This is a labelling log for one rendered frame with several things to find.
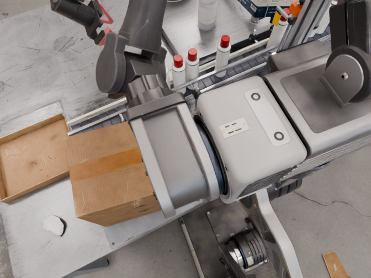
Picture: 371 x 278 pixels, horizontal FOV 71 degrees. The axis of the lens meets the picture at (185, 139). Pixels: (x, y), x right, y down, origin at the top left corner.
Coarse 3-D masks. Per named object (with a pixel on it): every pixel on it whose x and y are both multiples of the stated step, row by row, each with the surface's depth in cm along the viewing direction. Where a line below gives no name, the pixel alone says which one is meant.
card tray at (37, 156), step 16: (32, 128) 108; (48, 128) 110; (64, 128) 110; (0, 144) 107; (16, 144) 107; (32, 144) 107; (48, 144) 107; (64, 144) 107; (0, 160) 105; (16, 160) 104; (32, 160) 104; (48, 160) 104; (64, 160) 104; (0, 176) 101; (16, 176) 102; (32, 176) 102; (48, 176) 102; (64, 176) 101; (0, 192) 96; (16, 192) 99
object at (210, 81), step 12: (264, 48) 120; (252, 60) 117; (264, 60) 117; (204, 72) 115; (228, 72) 115; (240, 72) 115; (204, 84) 112; (120, 108) 108; (96, 120) 106; (108, 120) 106; (120, 120) 106
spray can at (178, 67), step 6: (174, 60) 92; (180, 60) 92; (174, 66) 95; (180, 66) 94; (174, 72) 97; (180, 72) 96; (174, 78) 100; (180, 78) 99; (174, 84) 104; (180, 84) 103; (180, 90) 107
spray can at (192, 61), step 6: (192, 48) 94; (192, 54) 93; (186, 60) 97; (192, 60) 95; (198, 60) 97; (186, 66) 100; (192, 66) 97; (198, 66) 99; (186, 72) 103; (192, 72) 100; (198, 72) 103; (186, 78) 107; (192, 78) 104
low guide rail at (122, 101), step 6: (258, 42) 117; (264, 42) 118; (246, 48) 115; (252, 48) 117; (234, 54) 114; (240, 54) 116; (204, 66) 112; (210, 66) 114; (114, 102) 105; (120, 102) 105; (126, 102) 107; (102, 108) 104; (108, 108) 105; (84, 114) 103; (90, 114) 103; (96, 114) 105; (72, 120) 102; (78, 120) 103
